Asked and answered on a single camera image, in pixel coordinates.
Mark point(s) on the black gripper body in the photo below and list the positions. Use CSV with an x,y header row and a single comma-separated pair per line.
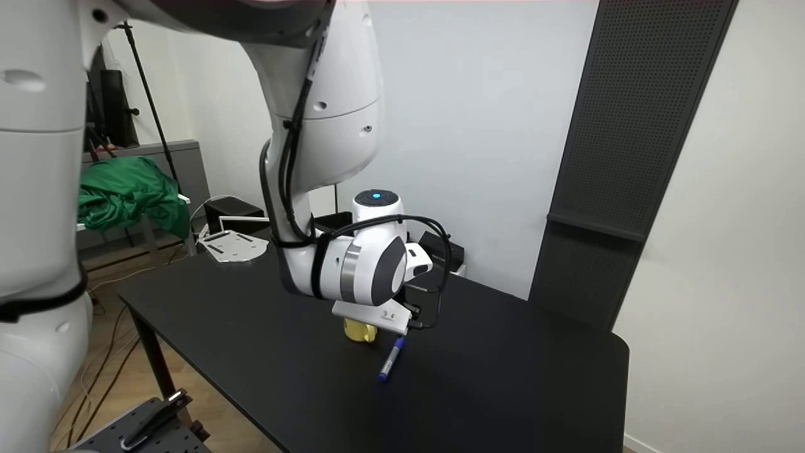
x,y
424,297

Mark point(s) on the blue marker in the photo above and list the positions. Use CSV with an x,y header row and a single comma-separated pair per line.
x,y
388,365

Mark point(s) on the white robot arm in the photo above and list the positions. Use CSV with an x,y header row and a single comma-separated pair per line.
x,y
322,87

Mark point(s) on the black box behind arm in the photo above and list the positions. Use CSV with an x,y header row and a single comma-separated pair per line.
x,y
231,212

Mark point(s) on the yellow mug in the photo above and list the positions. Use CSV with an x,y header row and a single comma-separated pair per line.
x,y
357,331

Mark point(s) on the black box on table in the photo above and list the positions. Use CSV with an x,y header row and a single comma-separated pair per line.
x,y
450,255

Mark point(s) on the white papers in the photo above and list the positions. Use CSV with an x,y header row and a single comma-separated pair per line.
x,y
229,248

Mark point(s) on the white whiteboard panel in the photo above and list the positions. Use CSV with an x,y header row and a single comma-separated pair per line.
x,y
479,97

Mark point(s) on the black clamp on breadboard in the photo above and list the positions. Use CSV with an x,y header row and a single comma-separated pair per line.
x,y
165,431

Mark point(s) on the green cloth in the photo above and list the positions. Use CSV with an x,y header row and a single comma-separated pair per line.
x,y
122,193

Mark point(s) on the dark grey wall panel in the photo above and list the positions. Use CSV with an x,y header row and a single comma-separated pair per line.
x,y
641,82

